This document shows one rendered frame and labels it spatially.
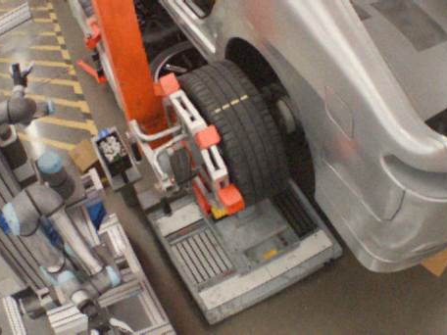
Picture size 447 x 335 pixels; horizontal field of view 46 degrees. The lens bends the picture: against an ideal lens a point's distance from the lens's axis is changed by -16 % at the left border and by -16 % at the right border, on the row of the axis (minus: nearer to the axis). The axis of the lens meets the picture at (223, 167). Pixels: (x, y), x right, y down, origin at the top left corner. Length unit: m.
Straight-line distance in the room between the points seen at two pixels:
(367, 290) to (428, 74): 1.25
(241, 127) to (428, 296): 1.54
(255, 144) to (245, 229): 0.84
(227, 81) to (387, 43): 0.91
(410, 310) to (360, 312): 0.32
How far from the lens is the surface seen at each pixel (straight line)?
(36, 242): 2.17
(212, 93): 2.51
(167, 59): 3.74
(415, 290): 3.31
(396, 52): 2.95
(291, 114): 2.75
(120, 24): 2.61
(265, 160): 2.51
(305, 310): 3.21
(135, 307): 3.11
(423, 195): 1.90
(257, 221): 3.23
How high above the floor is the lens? 2.96
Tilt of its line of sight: 52 degrees down
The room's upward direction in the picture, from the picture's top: 11 degrees counter-clockwise
